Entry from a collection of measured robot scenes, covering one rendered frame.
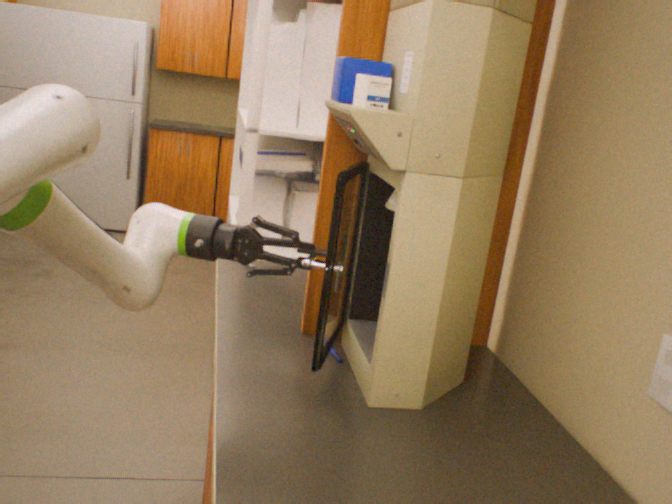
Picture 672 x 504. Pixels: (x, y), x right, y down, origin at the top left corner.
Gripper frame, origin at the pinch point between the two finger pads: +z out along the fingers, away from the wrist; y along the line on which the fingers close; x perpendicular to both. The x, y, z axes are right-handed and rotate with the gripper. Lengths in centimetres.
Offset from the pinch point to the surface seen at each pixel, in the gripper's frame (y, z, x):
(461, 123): 30.8, 24.5, -5.2
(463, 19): 48, 22, -6
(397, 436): -26.0, 22.9, -17.5
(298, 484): -26.0, 9.5, -39.2
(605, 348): -8, 59, 0
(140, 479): -120, -71, 83
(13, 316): -120, -208, 200
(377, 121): 29.3, 10.0, -10.6
